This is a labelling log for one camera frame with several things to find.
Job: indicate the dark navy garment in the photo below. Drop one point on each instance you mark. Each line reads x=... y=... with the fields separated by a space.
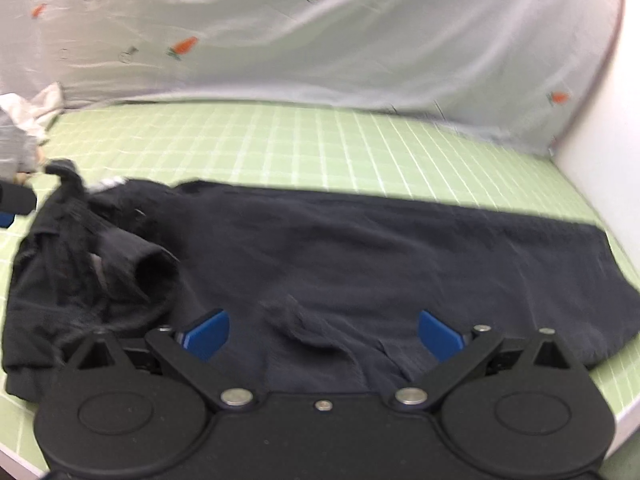
x=323 y=290

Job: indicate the white garment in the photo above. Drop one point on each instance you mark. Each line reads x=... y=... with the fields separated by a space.
x=35 y=116

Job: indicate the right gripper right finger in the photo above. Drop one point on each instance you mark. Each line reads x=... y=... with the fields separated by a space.
x=476 y=353

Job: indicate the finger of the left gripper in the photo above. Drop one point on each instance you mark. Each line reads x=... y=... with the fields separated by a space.
x=15 y=200

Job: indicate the grey carrot print sheet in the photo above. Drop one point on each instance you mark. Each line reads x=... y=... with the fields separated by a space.
x=513 y=72

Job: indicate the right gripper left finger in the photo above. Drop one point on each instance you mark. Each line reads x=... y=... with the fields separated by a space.
x=181 y=353

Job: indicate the grey knit garment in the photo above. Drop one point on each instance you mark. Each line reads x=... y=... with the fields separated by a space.
x=21 y=154

